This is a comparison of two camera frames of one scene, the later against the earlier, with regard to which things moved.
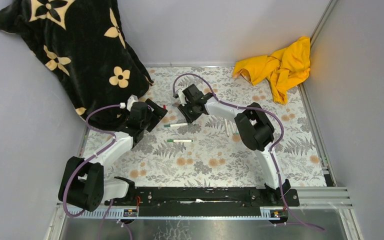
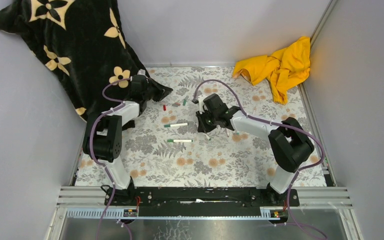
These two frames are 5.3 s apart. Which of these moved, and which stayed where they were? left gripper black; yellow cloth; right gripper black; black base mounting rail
Moved: left gripper black; right gripper black
Stayed: black base mounting rail; yellow cloth
